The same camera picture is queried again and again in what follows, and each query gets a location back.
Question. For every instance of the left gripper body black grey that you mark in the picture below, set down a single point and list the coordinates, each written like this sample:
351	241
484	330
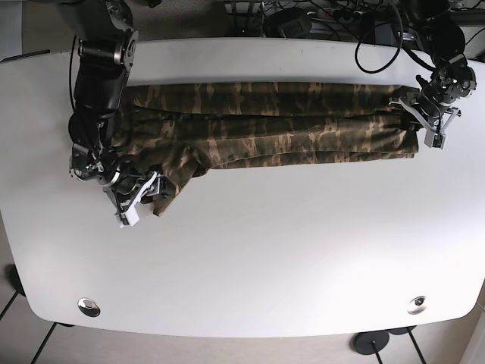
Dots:
427	113

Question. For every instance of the right gripper body black grey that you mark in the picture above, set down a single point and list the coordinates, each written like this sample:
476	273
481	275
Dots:
127	189

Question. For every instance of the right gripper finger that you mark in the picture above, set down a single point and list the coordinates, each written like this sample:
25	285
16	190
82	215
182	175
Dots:
161	186

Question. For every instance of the brown cloth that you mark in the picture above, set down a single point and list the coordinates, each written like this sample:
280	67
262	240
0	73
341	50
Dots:
186	130

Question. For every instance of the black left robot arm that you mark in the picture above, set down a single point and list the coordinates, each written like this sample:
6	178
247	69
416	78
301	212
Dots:
451	77

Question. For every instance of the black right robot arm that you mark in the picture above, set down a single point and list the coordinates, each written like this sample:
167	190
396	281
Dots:
105	42

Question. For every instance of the left silver table grommet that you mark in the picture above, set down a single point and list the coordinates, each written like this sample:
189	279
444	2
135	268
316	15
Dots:
88	307

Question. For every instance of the silver table grommet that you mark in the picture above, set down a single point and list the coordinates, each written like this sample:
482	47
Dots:
417	305
88	307

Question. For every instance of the black box under table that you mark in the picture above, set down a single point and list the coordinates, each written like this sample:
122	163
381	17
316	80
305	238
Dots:
291	23

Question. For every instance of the right silver table grommet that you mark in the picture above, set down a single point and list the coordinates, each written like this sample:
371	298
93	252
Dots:
417	305

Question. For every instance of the black round stand base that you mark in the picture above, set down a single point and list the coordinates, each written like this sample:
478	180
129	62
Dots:
370	342

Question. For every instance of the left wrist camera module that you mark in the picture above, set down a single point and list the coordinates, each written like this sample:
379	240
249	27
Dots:
434	140

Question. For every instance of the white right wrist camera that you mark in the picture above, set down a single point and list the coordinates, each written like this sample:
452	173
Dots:
128	218

